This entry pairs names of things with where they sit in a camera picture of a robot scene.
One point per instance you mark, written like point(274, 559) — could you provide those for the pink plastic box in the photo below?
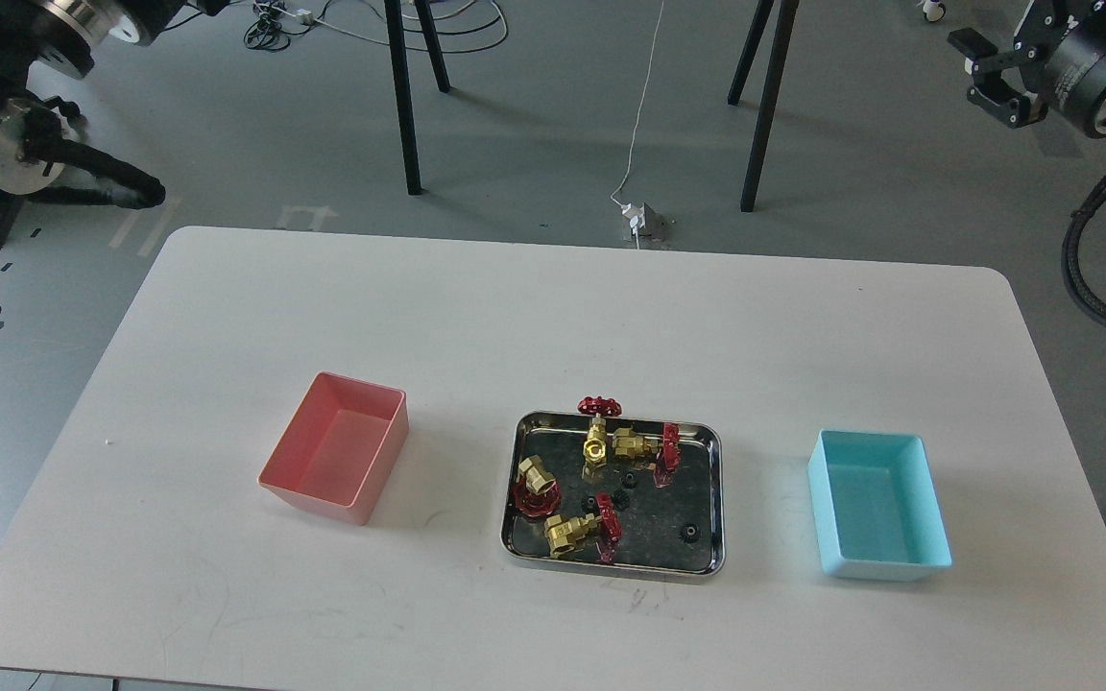
point(340, 447)

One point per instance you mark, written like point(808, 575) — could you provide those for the upright brass valve red handle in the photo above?
point(596, 444)

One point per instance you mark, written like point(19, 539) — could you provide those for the brass valve red handle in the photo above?
point(596, 444)
point(535, 492)

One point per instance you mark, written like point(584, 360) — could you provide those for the black table leg right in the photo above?
point(784, 15)

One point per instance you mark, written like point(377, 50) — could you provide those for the black table leg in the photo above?
point(397, 51)
point(784, 15)

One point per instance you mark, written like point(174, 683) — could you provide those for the blue plastic box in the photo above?
point(875, 508)

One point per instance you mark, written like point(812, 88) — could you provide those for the black gear at centre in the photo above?
point(621, 499)

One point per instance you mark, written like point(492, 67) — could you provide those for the white power adapter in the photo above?
point(647, 227)

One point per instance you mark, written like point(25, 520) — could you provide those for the brass valve beside tray edge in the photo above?
point(662, 456)

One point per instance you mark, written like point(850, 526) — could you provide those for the stainless steel tray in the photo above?
point(651, 543)

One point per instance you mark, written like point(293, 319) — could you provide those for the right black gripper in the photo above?
point(1040, 31)

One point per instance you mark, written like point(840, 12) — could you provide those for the black table leg left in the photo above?
point(397, 51)

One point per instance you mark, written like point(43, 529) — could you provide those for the brass valve at tray front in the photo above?
point(566, 535)

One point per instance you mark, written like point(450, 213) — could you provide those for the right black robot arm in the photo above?
point(1056, 62)

